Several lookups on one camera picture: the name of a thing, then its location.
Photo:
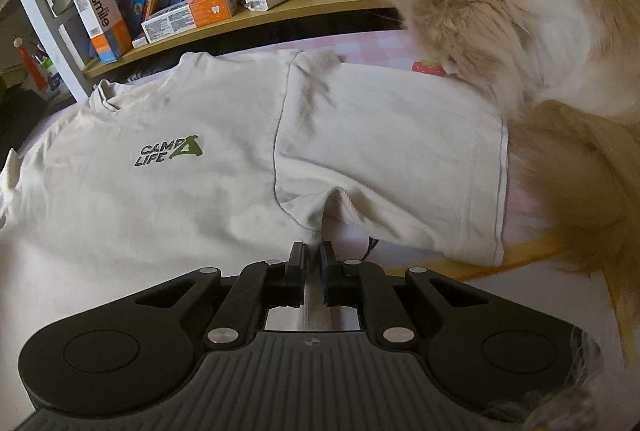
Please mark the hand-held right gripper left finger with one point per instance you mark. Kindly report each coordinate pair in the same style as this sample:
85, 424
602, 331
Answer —
298, 271

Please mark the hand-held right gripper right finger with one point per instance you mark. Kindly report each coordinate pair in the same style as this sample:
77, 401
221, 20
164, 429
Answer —
327, 272

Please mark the cream cloth tote bag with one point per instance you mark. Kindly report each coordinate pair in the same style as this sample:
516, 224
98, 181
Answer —
200, 191

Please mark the flat orange and white box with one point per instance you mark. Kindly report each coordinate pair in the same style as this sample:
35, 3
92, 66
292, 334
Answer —
190, 16

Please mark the fluffy cream cat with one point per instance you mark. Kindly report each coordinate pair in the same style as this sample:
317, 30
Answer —
500, 11

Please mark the tall orange and white box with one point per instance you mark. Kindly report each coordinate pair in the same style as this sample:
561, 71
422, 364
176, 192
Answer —
100, 18

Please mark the red cone-shaped object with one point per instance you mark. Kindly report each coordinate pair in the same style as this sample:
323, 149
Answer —
30, 66

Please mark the wooden bookshelf with white frame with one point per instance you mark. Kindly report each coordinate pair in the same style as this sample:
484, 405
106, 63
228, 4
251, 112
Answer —
300, 8

